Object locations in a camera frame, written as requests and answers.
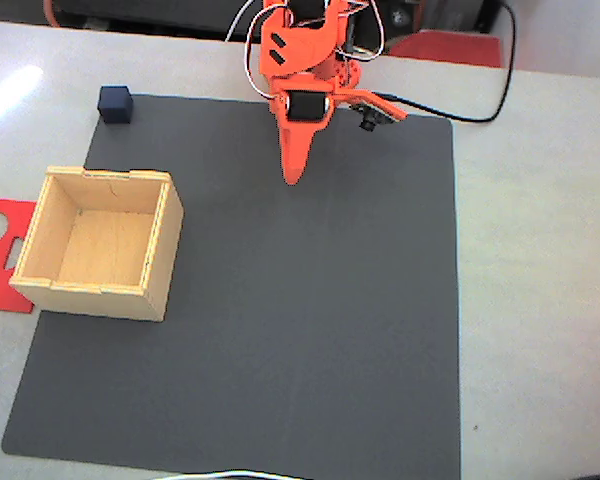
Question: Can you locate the dark blue cube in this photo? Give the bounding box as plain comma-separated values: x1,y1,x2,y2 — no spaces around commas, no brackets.
96,85,134,126

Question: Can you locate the open wooden box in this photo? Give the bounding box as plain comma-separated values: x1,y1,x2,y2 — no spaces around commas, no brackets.
8,165,185,324

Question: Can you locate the dark grey mat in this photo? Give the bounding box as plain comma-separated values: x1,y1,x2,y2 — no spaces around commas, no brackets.
0,92,462,480

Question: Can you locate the red flat plate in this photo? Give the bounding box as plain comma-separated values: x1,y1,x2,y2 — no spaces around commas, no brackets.
388,28,504,69

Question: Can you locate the black background equipment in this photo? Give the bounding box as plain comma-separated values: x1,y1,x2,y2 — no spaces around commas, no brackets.
43,0,264,42

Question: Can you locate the red cut-out sheet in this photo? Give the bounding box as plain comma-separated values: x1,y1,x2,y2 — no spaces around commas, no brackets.
0,196,37,315

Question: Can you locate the orange bracket with black camera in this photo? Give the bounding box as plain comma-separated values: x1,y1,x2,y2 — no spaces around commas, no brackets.
329,88,410,133

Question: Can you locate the white wire on arm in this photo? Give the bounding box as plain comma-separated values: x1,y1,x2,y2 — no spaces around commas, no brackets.
243,0,387,101

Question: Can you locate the thin white cable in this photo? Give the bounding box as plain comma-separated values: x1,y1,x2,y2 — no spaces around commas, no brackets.
224,0,257,44

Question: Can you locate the black camera cable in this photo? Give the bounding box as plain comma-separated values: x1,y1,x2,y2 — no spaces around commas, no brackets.
369,0,518,124

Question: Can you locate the white cable loop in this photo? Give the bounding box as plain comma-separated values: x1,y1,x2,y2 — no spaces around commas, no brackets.
149,468,312,480

